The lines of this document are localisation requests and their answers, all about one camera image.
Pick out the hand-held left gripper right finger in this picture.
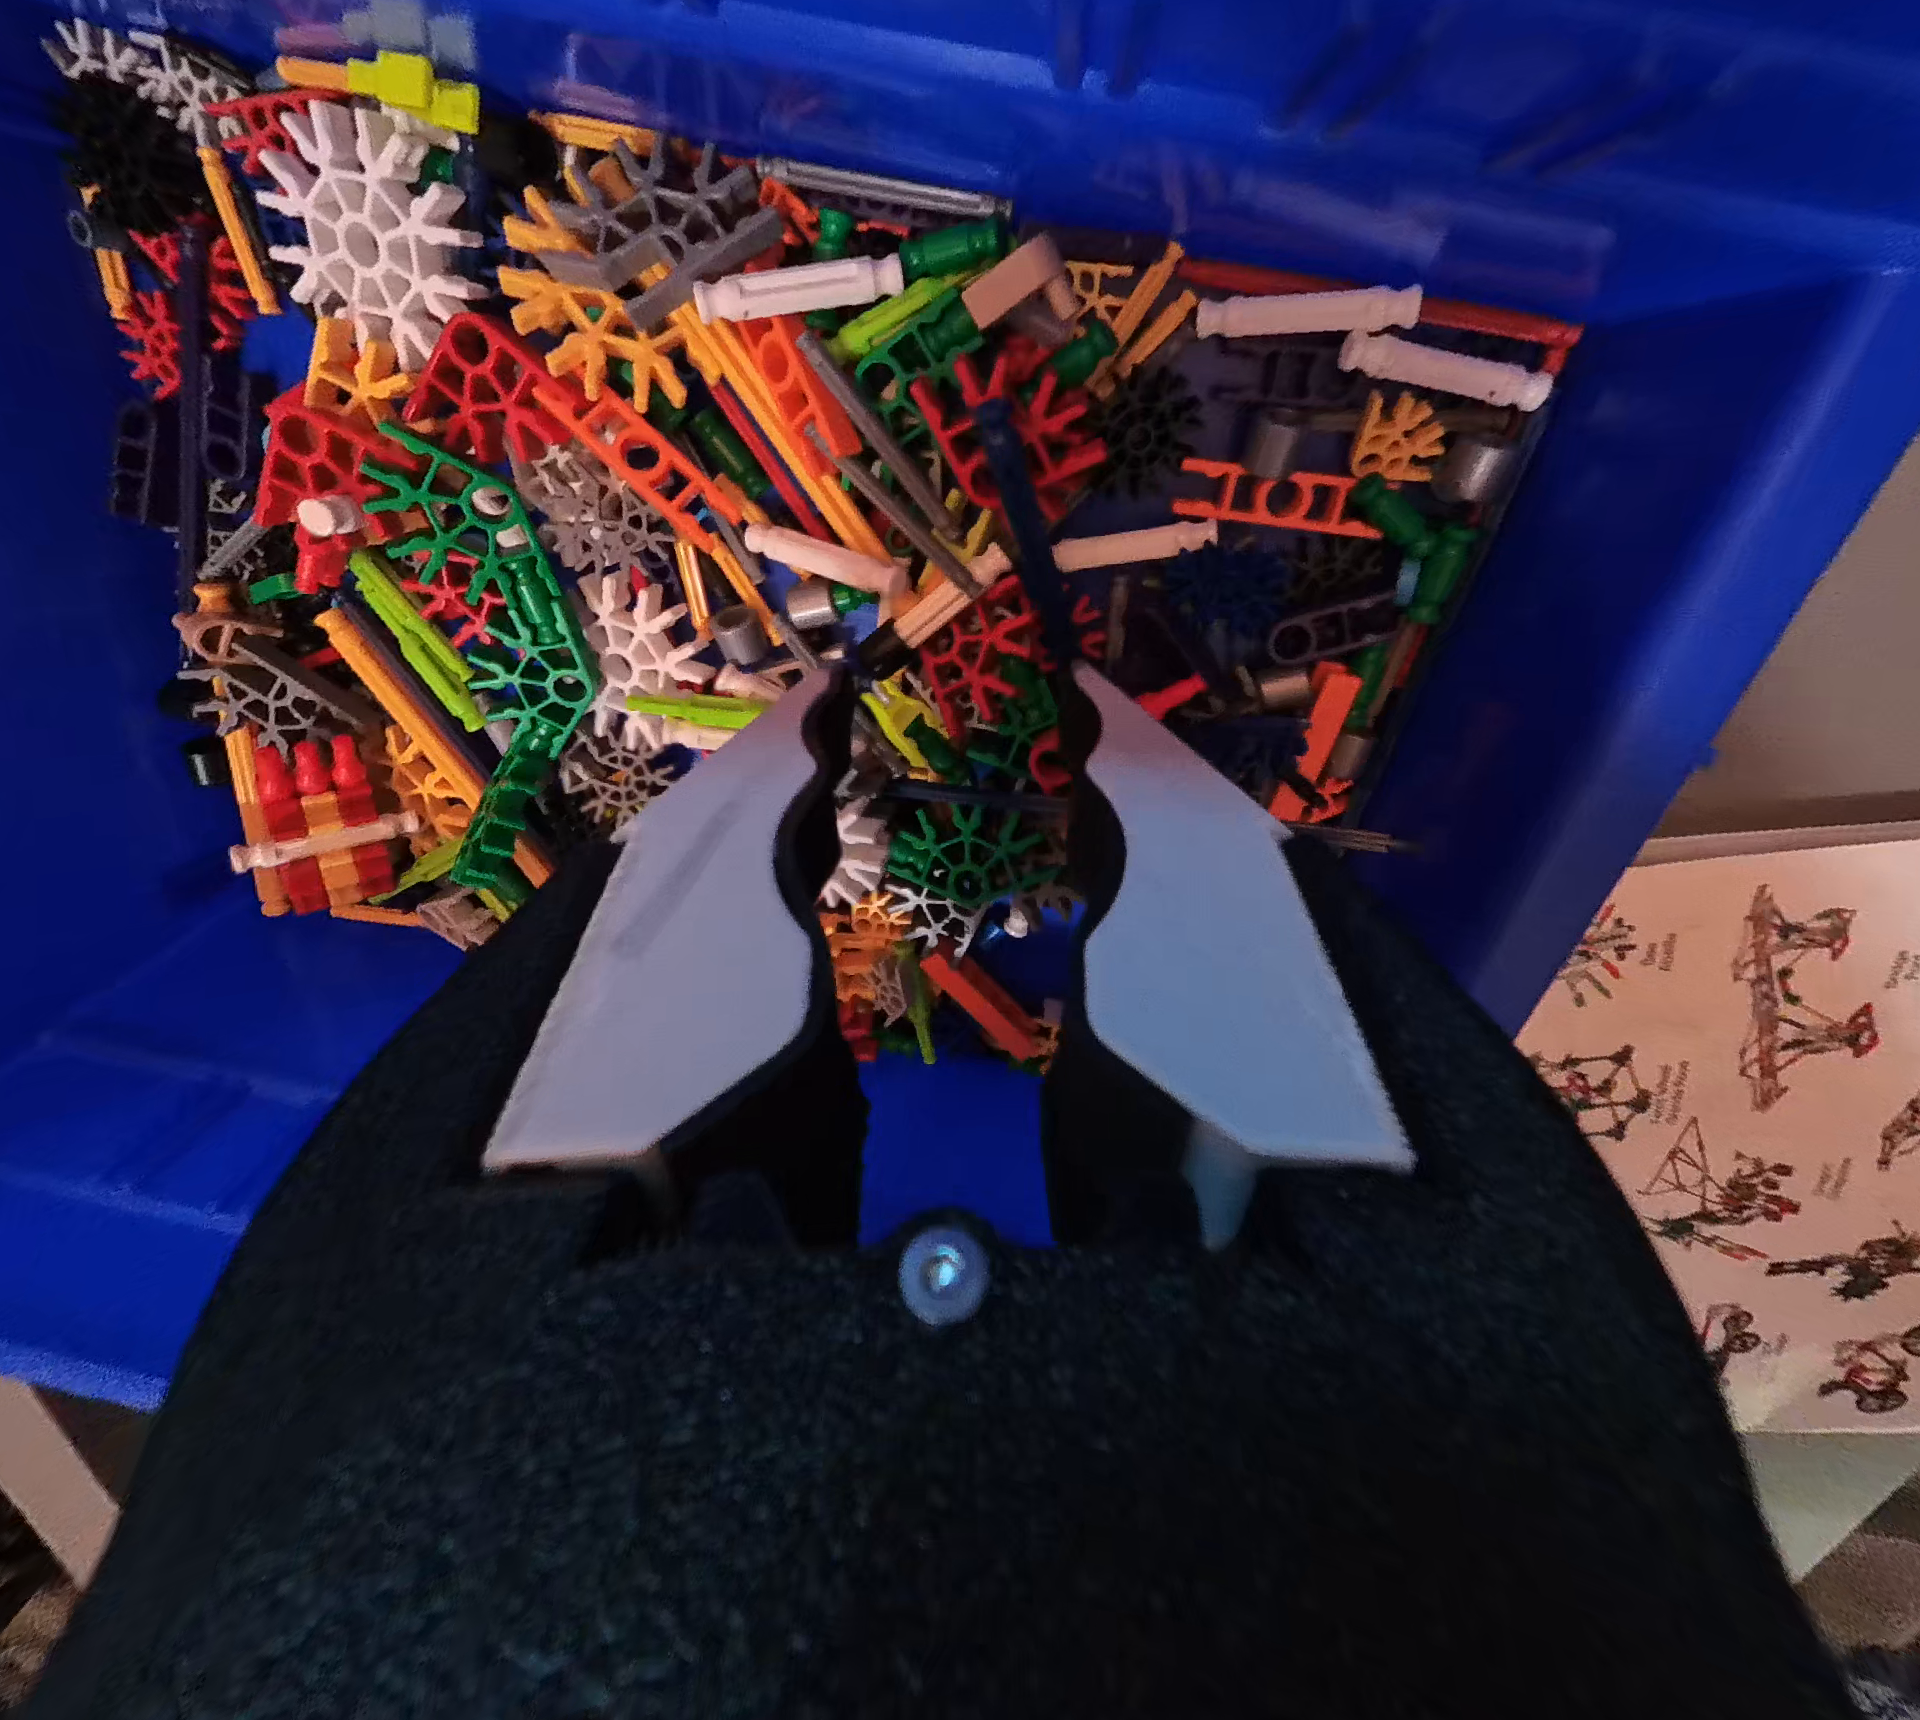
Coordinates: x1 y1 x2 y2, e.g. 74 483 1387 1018
1037 663 1416 1245

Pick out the pile of colourful construction pieces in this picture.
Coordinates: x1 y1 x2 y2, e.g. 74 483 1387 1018
43 10 1584 1069

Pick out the printed instruction booklet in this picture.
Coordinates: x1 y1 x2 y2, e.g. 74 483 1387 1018
1514 833 1920 1438

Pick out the blue plastic parts bin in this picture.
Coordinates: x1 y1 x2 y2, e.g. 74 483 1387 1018
0 0 1920 1414

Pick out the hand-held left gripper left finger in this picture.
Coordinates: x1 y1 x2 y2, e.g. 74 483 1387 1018
482 665 870 1245

